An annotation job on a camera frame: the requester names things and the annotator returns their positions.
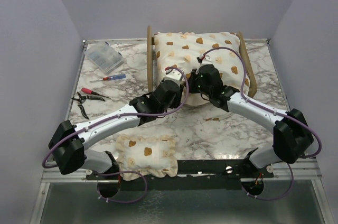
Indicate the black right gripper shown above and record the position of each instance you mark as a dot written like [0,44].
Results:
[191,81]

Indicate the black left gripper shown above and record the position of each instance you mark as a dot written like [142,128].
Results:
[178,98]

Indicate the wooden pet bed frame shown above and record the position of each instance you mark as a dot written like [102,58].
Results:
[151,59]

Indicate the small bear print pillow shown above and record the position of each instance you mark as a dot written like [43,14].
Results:
[146,156]

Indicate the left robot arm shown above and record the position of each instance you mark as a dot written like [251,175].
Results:
[71,144]

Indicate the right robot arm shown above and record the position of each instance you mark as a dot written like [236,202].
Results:
[290,136]

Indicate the clear plastic screw box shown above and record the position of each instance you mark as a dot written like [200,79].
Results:
[104,57]

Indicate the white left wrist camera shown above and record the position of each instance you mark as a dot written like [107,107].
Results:
[174,75]

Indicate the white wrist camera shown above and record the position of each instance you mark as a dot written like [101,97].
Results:
[174,75]
[204,60]

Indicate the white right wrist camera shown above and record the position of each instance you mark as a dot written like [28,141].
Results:
[204,60]

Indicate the blue handled screwdriver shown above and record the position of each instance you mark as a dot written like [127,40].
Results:
[110,78]

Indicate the red handled screwdriver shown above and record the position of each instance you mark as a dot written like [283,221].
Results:
[91,92]

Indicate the black front mounting rail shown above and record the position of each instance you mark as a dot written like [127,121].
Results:
[191,175]

